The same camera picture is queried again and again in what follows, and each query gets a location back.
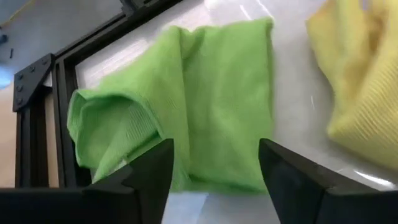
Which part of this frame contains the black triangular corner bracket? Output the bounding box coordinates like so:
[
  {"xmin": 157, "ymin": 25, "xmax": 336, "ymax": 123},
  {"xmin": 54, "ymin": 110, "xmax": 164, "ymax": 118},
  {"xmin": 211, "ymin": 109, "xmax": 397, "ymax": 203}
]
[{"xmin": 12, "ymin": 52, "xmax": 57, "ymax": 113}]

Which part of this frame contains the light green towel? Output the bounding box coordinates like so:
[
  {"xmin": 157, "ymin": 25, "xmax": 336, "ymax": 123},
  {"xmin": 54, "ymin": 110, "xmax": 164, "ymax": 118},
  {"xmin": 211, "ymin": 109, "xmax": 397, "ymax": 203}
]
[{"xmin": 67, "ymin": 17, "xmax": 276, "ymax": 194}]

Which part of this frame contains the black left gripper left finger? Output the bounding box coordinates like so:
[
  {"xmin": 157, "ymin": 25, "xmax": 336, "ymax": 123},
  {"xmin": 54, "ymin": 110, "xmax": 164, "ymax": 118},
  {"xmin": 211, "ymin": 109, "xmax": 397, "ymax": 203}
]
[{"xmin": 0, "ymin": 138, "xmax": 175, "ymax": 224}]

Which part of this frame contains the black aluminium table frame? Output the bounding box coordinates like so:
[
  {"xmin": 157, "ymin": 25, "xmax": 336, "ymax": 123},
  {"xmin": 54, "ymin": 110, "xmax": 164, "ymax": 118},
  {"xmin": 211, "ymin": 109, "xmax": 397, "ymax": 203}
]
[{"xmin": 12, "ymin": 0, "xmax": 184, "ymax": 189}]

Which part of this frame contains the yellow cable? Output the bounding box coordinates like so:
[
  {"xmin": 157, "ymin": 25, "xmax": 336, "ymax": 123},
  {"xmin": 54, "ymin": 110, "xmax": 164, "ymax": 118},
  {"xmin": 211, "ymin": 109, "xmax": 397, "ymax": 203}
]
[{"xmin": 0, "ymin": 0, "xmax": 34, "ymax": 27}]

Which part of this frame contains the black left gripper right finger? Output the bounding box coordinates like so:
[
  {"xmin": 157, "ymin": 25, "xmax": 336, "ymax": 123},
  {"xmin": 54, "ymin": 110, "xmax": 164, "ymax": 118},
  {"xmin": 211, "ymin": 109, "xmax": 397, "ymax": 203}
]
[{"xmin": 258, "ymin": 139, "xmax": 398, "ymax": 224}]

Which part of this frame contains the yellow towel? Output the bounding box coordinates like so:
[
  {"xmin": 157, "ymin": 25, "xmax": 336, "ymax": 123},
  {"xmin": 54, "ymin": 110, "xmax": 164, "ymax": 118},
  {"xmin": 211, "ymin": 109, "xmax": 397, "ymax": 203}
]
[{"xmin": 306, "ymin": 0, "xmax": 398, "ymax": 170}]

